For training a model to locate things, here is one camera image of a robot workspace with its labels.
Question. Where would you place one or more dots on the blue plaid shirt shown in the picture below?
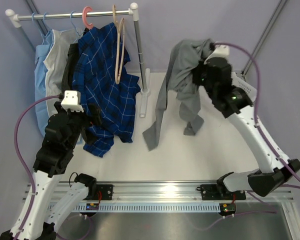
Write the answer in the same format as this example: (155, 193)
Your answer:
(94, 78)

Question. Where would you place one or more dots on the beige plastic hanger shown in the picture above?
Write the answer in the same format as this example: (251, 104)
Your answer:
(120, 47)

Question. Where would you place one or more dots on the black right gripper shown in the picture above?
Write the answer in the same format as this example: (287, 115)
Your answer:
(196, 72)

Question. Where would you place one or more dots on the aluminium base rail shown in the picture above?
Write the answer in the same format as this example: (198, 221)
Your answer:
(178, 191)

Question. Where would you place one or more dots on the black garment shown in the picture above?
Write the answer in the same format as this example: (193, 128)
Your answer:
(67, 72)

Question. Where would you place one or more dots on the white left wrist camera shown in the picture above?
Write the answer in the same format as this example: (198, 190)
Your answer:
(72, 101)

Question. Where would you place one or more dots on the light blue cable duct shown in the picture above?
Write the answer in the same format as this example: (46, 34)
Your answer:
(107, 207)

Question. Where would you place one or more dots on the blue wire hanger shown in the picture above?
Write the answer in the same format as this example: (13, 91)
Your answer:
(37, 25)
(44, 19)
(79, 32)

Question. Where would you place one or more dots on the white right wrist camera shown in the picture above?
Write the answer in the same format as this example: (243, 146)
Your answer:
(220, 51)

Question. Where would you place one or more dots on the grey shirt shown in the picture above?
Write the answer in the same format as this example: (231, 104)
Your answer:
(184, 58)

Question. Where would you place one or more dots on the white shirt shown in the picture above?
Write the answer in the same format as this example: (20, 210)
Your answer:
(56, 59)

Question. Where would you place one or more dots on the white metal clothes rack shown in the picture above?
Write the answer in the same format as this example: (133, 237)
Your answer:
(133, 11)

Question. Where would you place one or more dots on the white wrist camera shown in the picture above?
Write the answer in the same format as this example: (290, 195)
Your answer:
(72, 101)
(220, 51)

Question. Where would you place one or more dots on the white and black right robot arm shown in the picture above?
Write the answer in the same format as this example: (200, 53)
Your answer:
(232, 99)

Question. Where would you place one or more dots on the pink plastic hanger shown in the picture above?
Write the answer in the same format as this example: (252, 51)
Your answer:
(85, 11)

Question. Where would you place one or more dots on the light blue shirt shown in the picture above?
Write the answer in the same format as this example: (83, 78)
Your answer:
(40, 71)

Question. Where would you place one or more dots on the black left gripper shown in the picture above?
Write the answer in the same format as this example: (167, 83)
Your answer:
(94, 119)

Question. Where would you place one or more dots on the aluminium frame post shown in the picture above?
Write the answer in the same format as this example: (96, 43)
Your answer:
(269, 27)

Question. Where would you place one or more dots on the white plastic basket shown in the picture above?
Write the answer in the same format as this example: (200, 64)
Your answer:
(238, 82)

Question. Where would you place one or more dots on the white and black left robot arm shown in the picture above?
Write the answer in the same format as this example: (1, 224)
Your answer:
(36, 221)

